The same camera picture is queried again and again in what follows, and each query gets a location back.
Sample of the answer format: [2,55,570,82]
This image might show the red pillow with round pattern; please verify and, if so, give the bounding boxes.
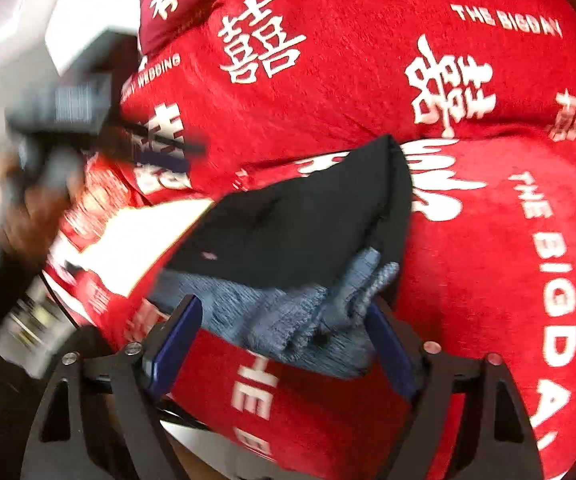
[43,155,153,261]

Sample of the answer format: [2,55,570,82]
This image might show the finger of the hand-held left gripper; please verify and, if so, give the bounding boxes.
[113,120,207,176]

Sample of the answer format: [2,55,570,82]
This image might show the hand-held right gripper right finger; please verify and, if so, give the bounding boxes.
[366,300,541,480]

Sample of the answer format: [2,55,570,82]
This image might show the white board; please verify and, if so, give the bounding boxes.
[45,0,169,76]

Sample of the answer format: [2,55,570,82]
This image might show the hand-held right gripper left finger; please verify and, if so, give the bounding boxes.
[20,294,203,480]

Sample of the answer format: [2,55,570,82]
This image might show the red printed blanket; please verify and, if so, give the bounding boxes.
[43,0,576,480]

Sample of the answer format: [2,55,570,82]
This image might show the dark red printed pillow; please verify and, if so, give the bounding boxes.
[138,0,289,56]

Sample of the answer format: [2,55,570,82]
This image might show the black pants with blue trim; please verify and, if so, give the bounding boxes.
[150,135,413,380]

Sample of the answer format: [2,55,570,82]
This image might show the white sheet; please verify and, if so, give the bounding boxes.
[75,199,216,296]

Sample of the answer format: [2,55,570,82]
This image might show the person's left hand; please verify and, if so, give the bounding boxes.
[0,155,76,263]

